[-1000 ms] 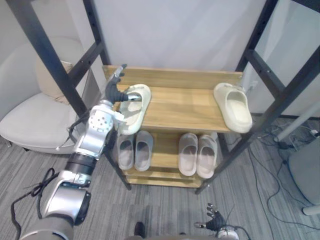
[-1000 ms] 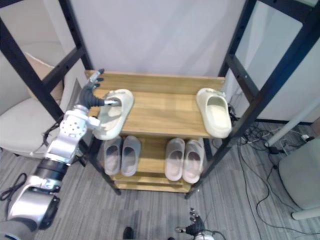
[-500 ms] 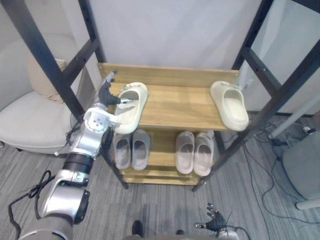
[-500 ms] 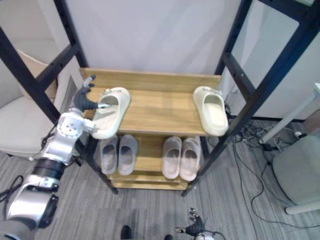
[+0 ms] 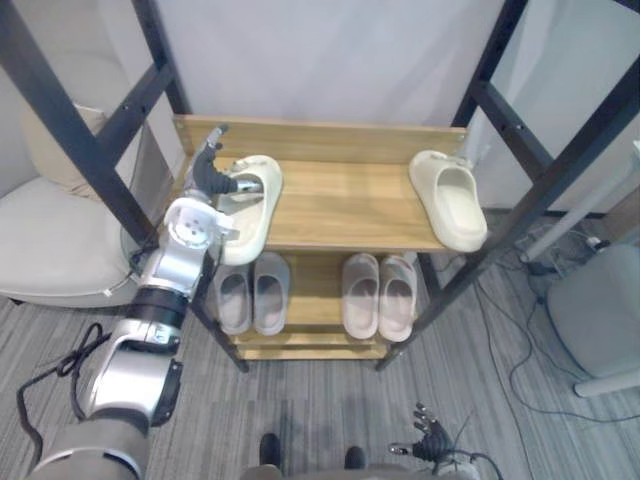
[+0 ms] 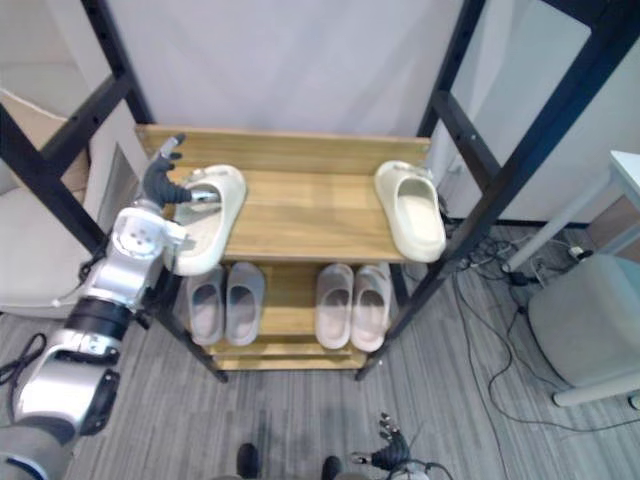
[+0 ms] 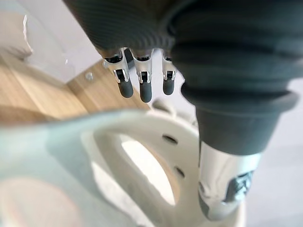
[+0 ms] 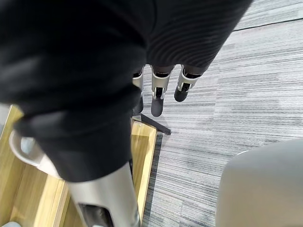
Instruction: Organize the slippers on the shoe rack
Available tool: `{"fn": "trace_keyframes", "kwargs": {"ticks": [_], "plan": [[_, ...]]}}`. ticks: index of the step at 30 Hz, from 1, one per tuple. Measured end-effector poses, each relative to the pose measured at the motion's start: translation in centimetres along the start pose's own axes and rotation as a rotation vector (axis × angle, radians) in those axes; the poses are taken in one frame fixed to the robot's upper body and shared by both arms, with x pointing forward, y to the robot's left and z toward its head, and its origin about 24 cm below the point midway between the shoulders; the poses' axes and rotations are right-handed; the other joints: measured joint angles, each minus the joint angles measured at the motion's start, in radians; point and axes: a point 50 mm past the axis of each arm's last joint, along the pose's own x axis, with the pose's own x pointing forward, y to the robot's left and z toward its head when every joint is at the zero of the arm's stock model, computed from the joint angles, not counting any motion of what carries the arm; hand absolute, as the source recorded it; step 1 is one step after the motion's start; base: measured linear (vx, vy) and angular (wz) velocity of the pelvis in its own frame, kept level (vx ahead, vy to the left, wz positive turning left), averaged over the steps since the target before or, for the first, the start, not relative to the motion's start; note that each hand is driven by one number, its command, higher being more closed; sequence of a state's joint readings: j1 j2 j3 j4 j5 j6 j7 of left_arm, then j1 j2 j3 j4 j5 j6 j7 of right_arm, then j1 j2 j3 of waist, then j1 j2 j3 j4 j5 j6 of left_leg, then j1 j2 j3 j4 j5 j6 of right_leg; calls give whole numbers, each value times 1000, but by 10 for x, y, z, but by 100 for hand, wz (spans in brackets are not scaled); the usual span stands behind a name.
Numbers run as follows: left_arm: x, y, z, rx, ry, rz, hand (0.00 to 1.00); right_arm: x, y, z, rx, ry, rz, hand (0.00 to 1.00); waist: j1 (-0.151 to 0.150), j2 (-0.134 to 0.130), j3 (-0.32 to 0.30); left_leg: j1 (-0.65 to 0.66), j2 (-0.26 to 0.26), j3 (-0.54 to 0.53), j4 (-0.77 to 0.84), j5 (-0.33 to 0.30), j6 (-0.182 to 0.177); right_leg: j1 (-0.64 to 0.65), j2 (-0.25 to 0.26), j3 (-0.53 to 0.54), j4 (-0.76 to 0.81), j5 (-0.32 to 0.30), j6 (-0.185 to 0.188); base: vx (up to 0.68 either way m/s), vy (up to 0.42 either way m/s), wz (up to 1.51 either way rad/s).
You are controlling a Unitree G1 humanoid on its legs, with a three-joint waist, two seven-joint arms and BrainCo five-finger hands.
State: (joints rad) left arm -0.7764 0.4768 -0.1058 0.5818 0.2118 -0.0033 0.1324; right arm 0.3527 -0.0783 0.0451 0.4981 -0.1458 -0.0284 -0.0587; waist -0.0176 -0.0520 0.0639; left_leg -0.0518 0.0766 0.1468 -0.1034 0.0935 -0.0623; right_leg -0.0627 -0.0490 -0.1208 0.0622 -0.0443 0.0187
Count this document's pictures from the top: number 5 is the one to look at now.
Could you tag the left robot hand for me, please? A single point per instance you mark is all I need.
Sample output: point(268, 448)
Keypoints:
point(204, 175)

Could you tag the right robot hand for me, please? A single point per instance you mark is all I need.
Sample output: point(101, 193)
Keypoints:
point(434, 445)

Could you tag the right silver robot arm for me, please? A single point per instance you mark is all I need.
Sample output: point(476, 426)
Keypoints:
point(467, 471)

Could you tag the beige cushion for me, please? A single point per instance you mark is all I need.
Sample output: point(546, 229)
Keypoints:
point(55, 155)

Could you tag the grey foam slipper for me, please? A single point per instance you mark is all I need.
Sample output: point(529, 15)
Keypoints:
point(271, 300)
point(234, 305)

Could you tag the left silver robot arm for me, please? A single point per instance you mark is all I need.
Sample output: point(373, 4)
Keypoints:
point(150, 300)

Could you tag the dark robot foot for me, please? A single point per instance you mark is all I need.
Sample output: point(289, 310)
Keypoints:
point(355, 457)
point(270, 449)

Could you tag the right dark robot foot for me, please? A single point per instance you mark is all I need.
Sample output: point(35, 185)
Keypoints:
point(355, 457)

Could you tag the cream foam slipper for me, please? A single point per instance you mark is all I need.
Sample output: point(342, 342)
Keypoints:
point(457, 210)
point(257, 220)

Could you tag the white desk leg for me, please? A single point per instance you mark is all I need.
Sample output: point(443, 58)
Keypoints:
point(575, 215)

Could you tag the power strip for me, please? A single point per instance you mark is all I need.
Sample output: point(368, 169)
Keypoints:
point(596, 243)

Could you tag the pinkish beige foam slipper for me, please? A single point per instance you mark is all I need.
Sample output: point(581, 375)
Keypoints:
point(397, 305)
point(361, 300)

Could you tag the grey chair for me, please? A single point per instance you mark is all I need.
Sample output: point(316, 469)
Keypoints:
point(597, 310)

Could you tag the white pole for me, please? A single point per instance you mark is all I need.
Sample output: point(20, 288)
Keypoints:
point(474, 142)

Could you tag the wooden shoe rack black frame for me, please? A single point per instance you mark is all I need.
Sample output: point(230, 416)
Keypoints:
point(340, 200)

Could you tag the white desk foot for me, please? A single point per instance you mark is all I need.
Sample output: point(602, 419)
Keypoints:
point(607, 384)

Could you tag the left dark robot foot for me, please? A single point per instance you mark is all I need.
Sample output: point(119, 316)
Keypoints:
point(270, 449)

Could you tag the beige sofa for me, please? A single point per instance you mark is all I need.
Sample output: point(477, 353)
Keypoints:
point(55, 240)

